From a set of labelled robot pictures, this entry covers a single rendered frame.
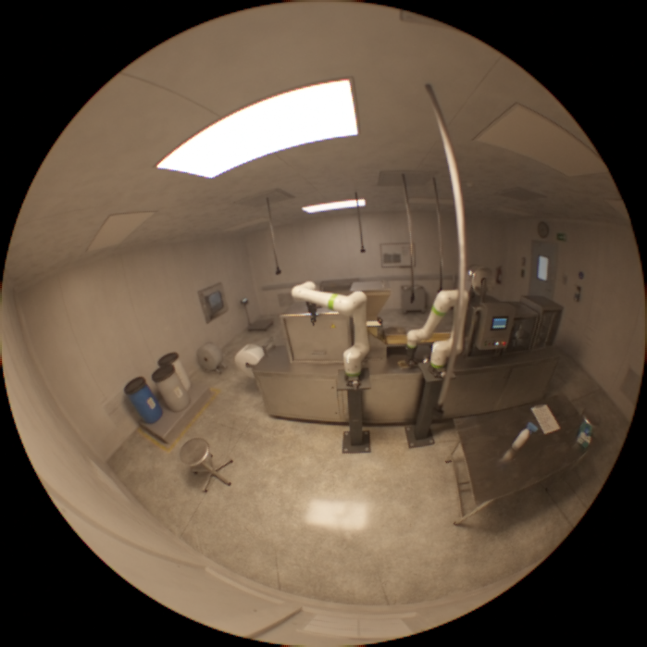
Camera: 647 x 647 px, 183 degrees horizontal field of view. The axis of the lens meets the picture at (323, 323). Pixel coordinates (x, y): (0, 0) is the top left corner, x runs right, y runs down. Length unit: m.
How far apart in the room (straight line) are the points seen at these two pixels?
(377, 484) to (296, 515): 0.77
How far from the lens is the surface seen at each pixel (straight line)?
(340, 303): 1.32
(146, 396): 3.29
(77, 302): 3.58
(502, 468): 1.60
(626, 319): 4.70
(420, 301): 5.39
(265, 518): 2.12
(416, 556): 1.99
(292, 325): 1.97
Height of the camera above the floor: 1.94
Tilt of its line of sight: 22 degrees down
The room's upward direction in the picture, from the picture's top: 8 degrees counter-clockwise
